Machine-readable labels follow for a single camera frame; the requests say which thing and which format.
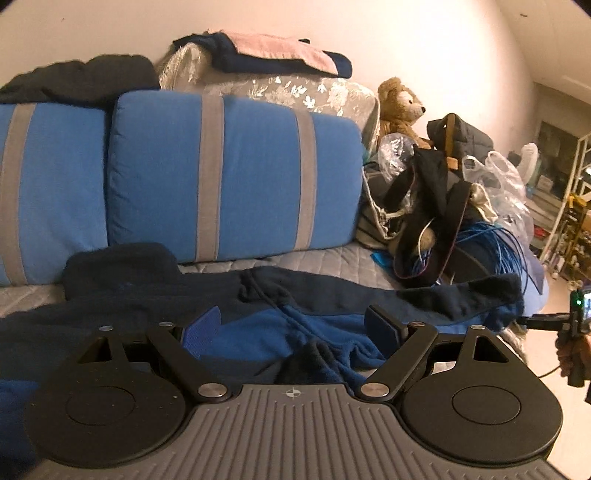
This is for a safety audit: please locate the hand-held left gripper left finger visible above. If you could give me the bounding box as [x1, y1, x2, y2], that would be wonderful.
[73, 306, 232, 402]

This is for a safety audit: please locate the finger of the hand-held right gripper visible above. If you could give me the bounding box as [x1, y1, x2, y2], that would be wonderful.
[516, 312, 574, 331]

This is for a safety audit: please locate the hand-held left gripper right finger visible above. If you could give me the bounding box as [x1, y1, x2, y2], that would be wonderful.
[357, 304, 509, 401]

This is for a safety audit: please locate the blue fleece jacket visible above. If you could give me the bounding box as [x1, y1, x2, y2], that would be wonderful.
[0, 241, 526, 464]

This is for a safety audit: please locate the person's right hand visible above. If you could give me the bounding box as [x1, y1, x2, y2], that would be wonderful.
[555, 333, 591, 380]

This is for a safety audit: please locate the striped tote bag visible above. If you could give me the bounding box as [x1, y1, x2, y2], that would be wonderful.
[357, 202, 408, 251]

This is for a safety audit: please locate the white shelf rack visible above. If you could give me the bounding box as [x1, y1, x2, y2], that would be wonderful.
[537, 134, 591, 283]

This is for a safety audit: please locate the blue grey-striped cushion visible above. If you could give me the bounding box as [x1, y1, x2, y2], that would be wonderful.
[106, 89, 364, 265]
[0, 102, 112, 286]

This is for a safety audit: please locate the crumpled clear plastic bag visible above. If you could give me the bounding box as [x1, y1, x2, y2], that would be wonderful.
[375, 133, 417, 178]

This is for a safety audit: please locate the brown teddy bear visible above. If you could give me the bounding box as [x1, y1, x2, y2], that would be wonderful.
[377, 76, 433, 149]

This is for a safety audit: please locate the silver floral pillow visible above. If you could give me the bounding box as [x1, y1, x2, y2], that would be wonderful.
[158, 43, 380, 155]

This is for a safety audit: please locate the black garment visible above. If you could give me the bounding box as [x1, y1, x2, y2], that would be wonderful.
[0, 54, 161, 110]

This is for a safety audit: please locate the navy and pink garment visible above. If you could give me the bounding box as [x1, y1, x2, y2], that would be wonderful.
[172, 30, 355, 80]

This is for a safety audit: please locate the blue cable bundle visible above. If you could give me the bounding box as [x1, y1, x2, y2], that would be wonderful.
[410, 220, 546, 297]

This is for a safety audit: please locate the black strap bag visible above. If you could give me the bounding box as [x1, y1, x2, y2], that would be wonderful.
[382, 147, 472, 291]

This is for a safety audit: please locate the grey bag with brown strap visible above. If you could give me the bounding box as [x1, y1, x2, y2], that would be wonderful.
[426, 113, 496, 172]

